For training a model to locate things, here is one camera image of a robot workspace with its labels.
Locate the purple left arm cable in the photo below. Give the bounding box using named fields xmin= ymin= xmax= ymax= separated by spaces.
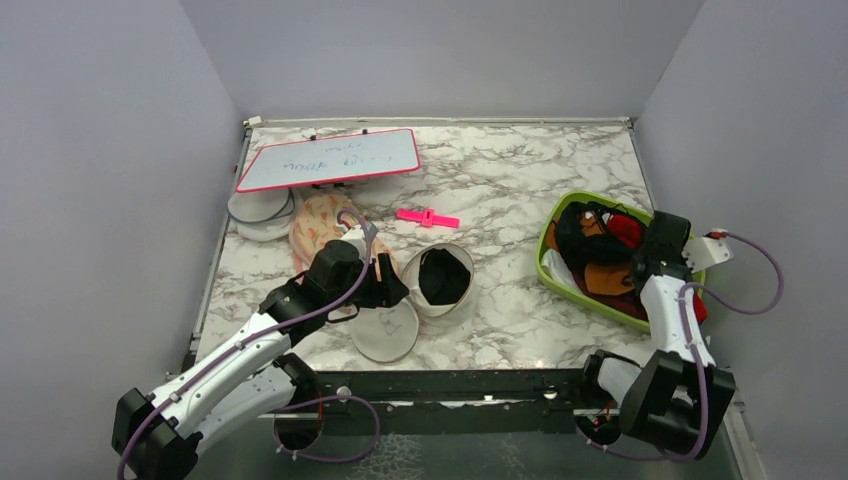
xmin=116 ymin=208 xmax=372 ymax=480

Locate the pink plastic clip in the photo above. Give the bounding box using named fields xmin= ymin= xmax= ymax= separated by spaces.
xmin=396 ymin=208 xmax=460 ymax=229

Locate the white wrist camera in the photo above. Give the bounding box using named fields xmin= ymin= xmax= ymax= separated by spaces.
xmin=341 ymin=223 xmax=378 ymax=265
xmin=682 ymin=230 xmax=734 ymax=273

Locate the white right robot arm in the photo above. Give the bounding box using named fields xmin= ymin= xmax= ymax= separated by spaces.
xmin=576 ymin=211 xmax=736 ymax=461

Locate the orange bra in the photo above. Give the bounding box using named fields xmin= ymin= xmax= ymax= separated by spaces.
xmin=546 ymin=212 xmax=635 ymax=297

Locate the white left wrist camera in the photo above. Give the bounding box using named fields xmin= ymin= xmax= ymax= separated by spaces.
xmin=341 ymin=223 xmax=378 ymax=265

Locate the pink framed whiteboard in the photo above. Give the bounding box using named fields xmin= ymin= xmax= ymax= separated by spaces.
xmin=235 ymin=128 xmax=421 ymax=193

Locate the white mesh laundry bag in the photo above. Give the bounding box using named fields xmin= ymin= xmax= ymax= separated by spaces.
xmin=348 ymin=243 xmax=478 ymax=364

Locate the floral fabric laundry bag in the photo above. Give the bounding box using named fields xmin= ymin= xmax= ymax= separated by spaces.
xmin=288 ymin=193 xmax=367 ymax=274

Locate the red bra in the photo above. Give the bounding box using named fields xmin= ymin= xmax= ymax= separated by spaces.
xmin=605 ymin=214 xmax=647 ymax=250

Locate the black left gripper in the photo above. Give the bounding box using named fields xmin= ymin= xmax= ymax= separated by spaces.
xmin=327 ymin=253 xmax=407 ymax=311

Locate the green plastic tray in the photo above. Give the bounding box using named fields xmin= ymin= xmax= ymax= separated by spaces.
xmin=535 ymin=190 xmax=708 ymax=334

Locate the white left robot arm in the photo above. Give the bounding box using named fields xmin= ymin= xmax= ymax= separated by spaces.
xmin=111 ymin=240 xmax=409 ymax=479

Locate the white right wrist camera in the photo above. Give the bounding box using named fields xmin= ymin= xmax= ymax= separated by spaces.
xmin=682 ymin=230 xmax=734 ymax=273

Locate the black bra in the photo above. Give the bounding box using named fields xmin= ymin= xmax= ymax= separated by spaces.
xmin=418 ymin=249 xmax=471 ymax=306

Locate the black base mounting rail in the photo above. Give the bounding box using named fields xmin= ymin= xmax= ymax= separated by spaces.
xmin=272 ymin=355 xmax=617 ymax=464

